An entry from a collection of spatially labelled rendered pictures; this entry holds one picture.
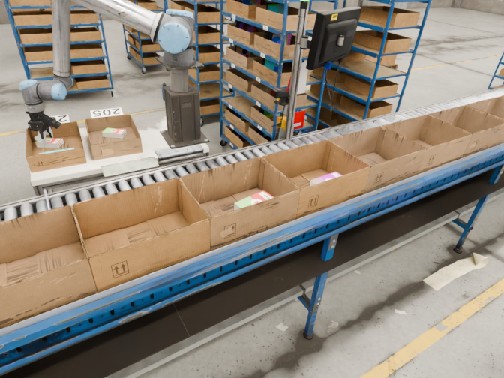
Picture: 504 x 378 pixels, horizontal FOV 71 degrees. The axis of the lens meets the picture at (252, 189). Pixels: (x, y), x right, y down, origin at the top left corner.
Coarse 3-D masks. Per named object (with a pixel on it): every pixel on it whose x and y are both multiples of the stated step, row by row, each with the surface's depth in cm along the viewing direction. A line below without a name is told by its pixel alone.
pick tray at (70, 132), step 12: (36, 132) 216; (60, 132) 222; (72, 132) 225; (72, 144) 217; (36, 156) 187; (48, 156) 190; (60, 156) 192; (72, 156) 196; (84, 156) 199; (36, 168) 190; (48, 168) 193
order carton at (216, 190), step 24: (216, 168) 148; (240, 168) 155; (264, 168) 157; (192, 192) 147; (216, 192) 154; (240, 192) 162; (288, 192) 146; (216, 216) 121; (240, 216) 127; (264, 216) 134; (288, 216) 142; (216, 240) 127
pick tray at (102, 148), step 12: (96, 120) 230; (108, 120) 233; (120, 120) 237; (132, 120) 230; (96, 132) 232; (132, 132) 235; (96, 144) 200; (108, 144) 203; (120, 144) 206; (132, 144) 209; (96, 156) 204; (108, 156) 207; (120, 156) 210
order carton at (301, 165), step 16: (320, 144) 174; (272, 160) 163; (288, 160) 168; (304, 160) 174; (320, 160) 181; (336, 160) 173; (352, 160) 164; (288, 176) 174; (304, 176) 176; (320, 176) 177; (352, 176) 152; (304, 192) 140; (320, 192) 145; (336, 192) 151; (352, 192) 158; (304, 208) 146; (320, 208) 152
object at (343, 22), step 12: (324, 12) 190; (336, 12) 196; (348, 12) 205; (360, 12) 217; (324, 24) 190; (336, 24) 198; (348, 24) 208; (312, 36) 195; (324, 36) 195; (336, 36) 203; (348, 36) 215; (312, 48) 198; (324, 48) 199; (336, 48) 210; (348, 48) 223; (312, 60) 201; (324, 60) 205; (336, 60) 222
